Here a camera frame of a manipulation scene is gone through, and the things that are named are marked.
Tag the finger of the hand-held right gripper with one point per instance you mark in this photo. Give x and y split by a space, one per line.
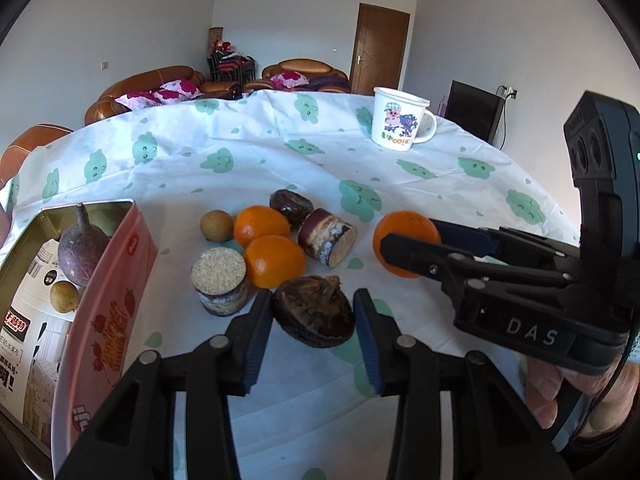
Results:
415 255
465 237

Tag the white cartoon print mug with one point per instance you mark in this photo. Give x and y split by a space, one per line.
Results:
397 120

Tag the red plush toy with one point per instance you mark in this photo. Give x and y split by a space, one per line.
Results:
223 45

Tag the brown wooden door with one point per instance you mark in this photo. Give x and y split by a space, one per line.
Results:
380 50

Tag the seed-topped cake roll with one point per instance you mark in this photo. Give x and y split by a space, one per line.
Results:
217 272

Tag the pink tin box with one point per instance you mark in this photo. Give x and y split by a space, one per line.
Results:
115 320

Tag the black television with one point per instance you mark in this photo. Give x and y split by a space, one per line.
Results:
472 110

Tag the brown leather chair back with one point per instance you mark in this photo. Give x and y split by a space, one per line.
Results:
35 147

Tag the purple stemmed fruit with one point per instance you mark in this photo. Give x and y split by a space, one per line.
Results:
82 255

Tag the wall power outlet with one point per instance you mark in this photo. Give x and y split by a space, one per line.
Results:
510 93

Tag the pink floral pillow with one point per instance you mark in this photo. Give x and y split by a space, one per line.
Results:
176 90
289 80
137 100

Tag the person's right hand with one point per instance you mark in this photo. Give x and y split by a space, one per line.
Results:
542 390

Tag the purple blanket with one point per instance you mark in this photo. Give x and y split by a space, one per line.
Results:
330 83

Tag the orange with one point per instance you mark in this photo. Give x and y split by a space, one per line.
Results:
400 225
260 225
275 262

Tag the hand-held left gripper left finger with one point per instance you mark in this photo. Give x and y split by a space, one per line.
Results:
257 347

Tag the long brown leather sofa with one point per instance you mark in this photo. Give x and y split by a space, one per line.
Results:
135 82

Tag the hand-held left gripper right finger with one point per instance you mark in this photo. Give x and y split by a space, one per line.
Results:
369 345

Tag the tall brown vase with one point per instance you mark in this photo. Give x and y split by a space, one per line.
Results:
215 37

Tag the brown leather armchair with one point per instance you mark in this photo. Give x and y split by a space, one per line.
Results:
300 66

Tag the dark brown water chestnut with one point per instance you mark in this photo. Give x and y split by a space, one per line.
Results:
312 310
291 205

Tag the stack of dark chairs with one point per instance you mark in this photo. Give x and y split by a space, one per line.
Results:
232 66

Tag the layered cake roll slice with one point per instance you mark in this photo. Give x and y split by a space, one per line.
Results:
325 232

